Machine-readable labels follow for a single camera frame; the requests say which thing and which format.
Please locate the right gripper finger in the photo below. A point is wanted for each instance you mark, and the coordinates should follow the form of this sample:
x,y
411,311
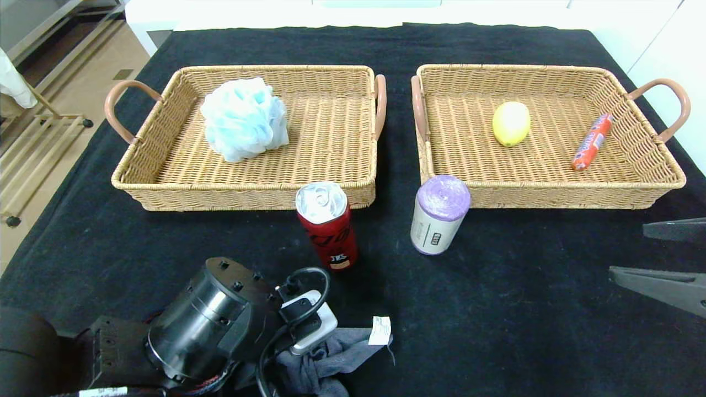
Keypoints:
x,y
673,289
684,230

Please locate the orange sausage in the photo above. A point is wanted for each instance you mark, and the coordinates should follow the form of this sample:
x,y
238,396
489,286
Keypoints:
x,y
593,142

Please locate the yellow lemon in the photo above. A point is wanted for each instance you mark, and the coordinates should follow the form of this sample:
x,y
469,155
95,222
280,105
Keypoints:
x,y
510,124

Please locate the grey microfibre cloth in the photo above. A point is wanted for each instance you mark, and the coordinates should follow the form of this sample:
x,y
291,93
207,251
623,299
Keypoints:
x,y
353,353

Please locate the light blue bath sponge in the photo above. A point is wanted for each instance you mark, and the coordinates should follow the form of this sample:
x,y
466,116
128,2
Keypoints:
x,y
242,118

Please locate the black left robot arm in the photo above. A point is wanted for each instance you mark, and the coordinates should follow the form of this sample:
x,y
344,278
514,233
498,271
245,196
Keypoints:
x,y
209,325

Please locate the rectangular wicker basket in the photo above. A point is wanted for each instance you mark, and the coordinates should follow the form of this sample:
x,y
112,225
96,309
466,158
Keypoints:
x,y
320,143
469,160

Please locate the black table cloth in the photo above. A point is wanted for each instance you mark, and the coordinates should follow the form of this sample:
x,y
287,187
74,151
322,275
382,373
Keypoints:
x,y
496,303

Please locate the purple trash bag roll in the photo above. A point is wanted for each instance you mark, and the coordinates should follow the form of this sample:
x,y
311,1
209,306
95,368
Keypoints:
x,y
436,226

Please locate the red soda can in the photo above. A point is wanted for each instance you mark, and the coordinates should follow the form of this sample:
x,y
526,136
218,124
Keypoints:
x,y
331,237

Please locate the white table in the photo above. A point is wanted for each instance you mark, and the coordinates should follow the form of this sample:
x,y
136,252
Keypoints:
x,y
248,14

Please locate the wooden rack on wheels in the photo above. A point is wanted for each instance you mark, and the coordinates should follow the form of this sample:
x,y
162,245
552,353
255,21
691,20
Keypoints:
x,y
27,157

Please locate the white hanging cloth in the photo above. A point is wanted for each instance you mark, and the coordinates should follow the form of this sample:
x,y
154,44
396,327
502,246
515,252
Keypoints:
x,y
14,82

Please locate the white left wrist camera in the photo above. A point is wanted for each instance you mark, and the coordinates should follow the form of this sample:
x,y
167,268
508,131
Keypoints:
x,y
317,325

